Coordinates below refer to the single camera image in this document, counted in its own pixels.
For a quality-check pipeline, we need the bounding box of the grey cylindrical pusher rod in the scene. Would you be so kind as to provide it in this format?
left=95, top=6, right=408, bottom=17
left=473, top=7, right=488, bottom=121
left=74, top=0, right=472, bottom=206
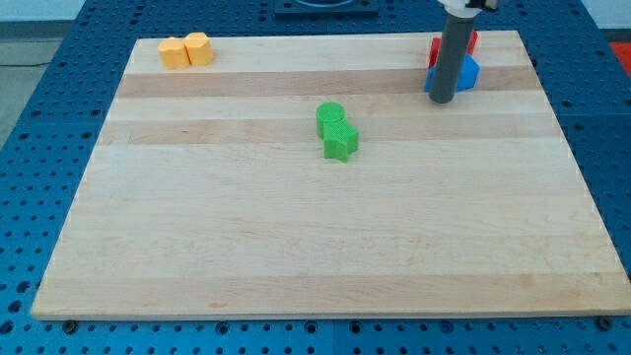
left=429, top=15, right=475, bottom=104

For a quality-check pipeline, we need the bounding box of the wooden board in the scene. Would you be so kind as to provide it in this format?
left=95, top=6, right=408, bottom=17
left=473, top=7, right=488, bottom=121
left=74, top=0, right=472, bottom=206
left=32, top=31, right=630, bottom=320

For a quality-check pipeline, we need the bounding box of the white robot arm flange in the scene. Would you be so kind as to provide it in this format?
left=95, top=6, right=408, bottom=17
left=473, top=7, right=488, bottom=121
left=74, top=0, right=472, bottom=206
left=438, top=0, right=506, bottom=18

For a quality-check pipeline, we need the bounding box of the red block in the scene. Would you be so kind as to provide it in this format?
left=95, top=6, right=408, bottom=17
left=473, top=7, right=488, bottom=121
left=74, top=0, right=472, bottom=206
left=427, top=31, right=479, bottom=69

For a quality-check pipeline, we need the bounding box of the green star block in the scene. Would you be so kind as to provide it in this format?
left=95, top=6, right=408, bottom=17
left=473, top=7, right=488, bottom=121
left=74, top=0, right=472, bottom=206
left=322, top=120, right=359, bottom=163

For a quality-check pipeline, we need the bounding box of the blue pentagon block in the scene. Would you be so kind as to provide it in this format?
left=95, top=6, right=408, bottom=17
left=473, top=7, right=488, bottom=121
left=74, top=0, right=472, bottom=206
left=424, top=54, right=481, bottom=92

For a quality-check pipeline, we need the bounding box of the yellow pentagon block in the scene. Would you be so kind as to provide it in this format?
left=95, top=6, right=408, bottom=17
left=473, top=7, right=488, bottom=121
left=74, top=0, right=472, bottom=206
left=158, top=37, right=190, bottom=70

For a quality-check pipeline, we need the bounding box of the green circle block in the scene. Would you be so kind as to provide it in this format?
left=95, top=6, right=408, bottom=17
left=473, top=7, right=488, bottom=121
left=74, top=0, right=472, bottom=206
left=315, top=102, right=345, bottom=139

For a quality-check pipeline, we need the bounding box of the yellow heart block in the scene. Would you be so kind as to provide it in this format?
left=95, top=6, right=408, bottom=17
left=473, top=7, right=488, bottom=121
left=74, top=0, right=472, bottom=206
left=183, top=33, right=214, bottom=66

